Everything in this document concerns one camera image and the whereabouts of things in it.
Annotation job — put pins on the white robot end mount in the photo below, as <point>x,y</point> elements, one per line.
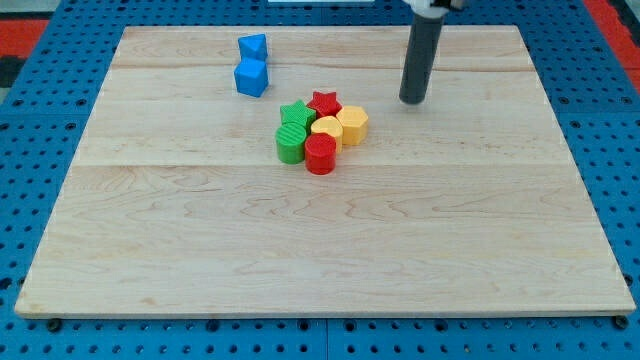
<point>435,8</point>

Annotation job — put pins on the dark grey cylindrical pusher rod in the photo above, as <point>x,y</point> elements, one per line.
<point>420,55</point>

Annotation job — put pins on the blue triangle block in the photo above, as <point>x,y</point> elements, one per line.
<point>253,46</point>

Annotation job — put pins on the blue cube block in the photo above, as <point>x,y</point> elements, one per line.
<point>251,77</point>

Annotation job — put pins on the yellow hexagon block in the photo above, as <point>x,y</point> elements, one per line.
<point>354,122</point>

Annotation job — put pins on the red star block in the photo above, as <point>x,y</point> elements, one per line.
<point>324,104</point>

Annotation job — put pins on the yellow heart block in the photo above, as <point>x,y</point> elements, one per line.
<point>331,126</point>

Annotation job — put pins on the green star block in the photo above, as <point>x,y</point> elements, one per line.
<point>298,113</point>

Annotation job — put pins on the red cylinder block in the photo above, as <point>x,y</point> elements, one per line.
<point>320,153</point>

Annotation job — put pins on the green cylinder block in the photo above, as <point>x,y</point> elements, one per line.
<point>290,139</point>

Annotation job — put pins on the light wooden board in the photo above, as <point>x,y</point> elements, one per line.
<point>176,205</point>

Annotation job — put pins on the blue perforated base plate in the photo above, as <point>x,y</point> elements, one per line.
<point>588,62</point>

